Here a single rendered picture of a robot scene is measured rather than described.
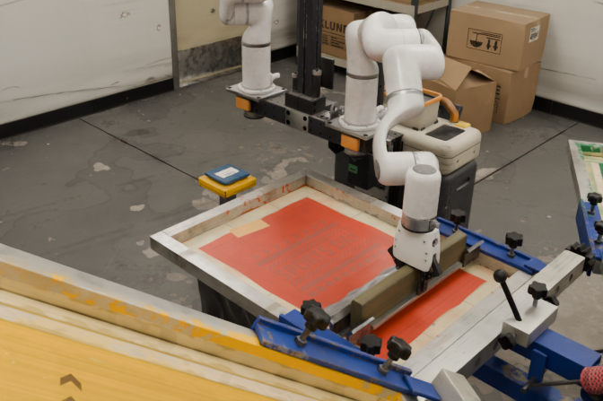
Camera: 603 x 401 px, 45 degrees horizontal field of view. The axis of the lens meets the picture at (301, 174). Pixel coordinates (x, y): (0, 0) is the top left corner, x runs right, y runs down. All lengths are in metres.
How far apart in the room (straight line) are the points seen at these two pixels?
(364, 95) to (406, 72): 0.46
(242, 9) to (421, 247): 1.07
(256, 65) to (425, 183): 1.02
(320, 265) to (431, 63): 0.57
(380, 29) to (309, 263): 0.61
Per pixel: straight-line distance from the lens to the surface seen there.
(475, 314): 1.66
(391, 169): 1.58
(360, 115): 2.13
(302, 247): 1.89
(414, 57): 1.68
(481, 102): 5.11
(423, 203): 1.54
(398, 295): 1.63
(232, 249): 1.88
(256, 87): 2.41
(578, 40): 5.54
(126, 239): 3.81
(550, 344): 1.54
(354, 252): 1.88
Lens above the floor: 1.96
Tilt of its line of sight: 26 degrees down
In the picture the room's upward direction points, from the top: 1 degrees clockwise
